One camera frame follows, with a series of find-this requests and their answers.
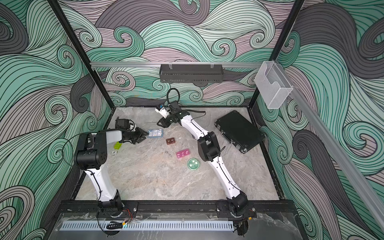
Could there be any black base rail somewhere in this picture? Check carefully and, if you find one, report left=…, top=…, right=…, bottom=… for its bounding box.
left=59, top=200, right=296, bottom=218

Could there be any black flat case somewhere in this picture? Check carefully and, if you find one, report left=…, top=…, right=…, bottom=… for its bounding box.
left=215, top=111, right=264, bottom=154

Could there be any clear plastic wall holder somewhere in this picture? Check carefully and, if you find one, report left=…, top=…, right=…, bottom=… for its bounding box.
left=255, top=61, right=293, bottom=110

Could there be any black wall tray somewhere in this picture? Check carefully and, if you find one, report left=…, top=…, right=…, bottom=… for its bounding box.
left=159, top=64, right=224, bottom=84

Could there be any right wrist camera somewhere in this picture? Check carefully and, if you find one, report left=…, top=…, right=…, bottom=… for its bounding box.
left=155, top=105, right=170, bottom=119

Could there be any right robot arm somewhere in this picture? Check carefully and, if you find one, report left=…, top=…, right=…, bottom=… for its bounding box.
left=156, top=101, right=249, bottom=218

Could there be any white slotted cable duct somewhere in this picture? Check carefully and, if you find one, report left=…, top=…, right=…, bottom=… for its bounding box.
left=59, top=220, right=235, bottom=232

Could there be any pink pillbox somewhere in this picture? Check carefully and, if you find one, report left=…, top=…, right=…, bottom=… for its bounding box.
left=176, top=149, right=191, bottom=159

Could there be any dark red pillbox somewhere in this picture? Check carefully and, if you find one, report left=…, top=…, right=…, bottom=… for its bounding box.
left=166, top=138, right=176, bottom=145

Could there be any green round pillbox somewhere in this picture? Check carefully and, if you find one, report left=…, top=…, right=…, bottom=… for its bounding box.
left=187, top=158, right=200, bottom=171

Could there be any blue rectangular pillbox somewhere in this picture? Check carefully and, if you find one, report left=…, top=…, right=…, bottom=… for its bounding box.
left=148, top=129, right=164, bottom=138

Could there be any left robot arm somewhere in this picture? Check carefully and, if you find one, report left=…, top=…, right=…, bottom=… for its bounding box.
left=74, top=118, right=149, bottom=218

